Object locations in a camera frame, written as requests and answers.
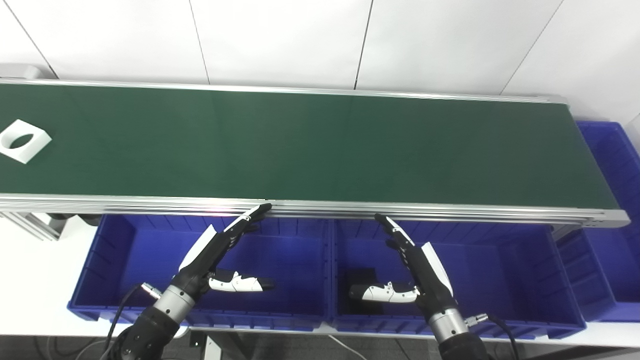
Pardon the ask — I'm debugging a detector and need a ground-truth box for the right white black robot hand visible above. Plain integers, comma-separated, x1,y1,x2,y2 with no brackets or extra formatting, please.
348,214,458,317

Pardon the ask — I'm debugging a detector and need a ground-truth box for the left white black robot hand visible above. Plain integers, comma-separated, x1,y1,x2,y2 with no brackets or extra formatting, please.
170,202,276,301

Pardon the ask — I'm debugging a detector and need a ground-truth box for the white square part round hole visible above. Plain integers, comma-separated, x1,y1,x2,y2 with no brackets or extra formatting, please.
0,119,53,165

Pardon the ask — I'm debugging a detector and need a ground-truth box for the black part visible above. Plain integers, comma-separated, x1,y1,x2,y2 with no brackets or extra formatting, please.
345,268,382,301

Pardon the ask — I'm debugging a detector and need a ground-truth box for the blue plastic bin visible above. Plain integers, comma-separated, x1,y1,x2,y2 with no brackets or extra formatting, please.
555,121,640,323
67,214,333,332
330,219,587,341

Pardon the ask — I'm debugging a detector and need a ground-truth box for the green conveyor belt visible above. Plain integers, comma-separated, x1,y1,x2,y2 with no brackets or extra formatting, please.
0,77,631,231
0,82,621,210

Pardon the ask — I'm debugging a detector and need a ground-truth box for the aluminium conveyor leg profile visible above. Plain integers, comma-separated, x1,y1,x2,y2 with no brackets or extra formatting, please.
0,211,66,242

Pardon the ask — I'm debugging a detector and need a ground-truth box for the grey conveyor motor housing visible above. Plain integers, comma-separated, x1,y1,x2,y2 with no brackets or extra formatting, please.
0,64,43,81

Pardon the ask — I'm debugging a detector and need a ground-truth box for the white table support bracket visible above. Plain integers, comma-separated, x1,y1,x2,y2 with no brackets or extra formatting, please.
189,330,228,360

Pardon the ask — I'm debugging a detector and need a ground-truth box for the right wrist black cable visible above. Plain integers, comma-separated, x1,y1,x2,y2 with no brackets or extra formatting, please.
464,313,521,360

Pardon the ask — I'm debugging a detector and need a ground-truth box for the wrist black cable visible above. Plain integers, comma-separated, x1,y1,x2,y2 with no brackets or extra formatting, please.
100,282,163,360
464,313,521,360

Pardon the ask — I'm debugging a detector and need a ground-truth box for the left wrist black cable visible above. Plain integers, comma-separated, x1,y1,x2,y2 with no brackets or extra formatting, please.
100,282,163,360

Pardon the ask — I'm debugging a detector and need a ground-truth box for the white floor cable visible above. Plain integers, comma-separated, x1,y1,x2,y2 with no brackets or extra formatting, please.
327,334,368,360

